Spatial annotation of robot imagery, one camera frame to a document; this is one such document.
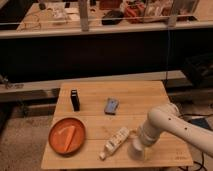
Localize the red tool on shelf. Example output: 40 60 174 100
124 4 145 24

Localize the orange carrot stick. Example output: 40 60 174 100
59 126 76 152

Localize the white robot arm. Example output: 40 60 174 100
138 103 213 157

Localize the orange round plate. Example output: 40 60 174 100
48 118 86 155

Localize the black power adapter box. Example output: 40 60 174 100
190 118 212 130

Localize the wooden workbench shelf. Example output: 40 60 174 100
0 0 213 39

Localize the black cable on floor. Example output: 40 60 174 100
177 113 213 171

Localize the blue grey eraser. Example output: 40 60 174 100
104 98 119 115

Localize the black bag on shelf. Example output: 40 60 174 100
101 10 124 25

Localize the metal shelf post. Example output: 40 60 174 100
78 0 89 32

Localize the black rectangular box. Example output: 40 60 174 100
71 89 80 111

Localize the grey metal rail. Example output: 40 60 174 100
0 71 186 103

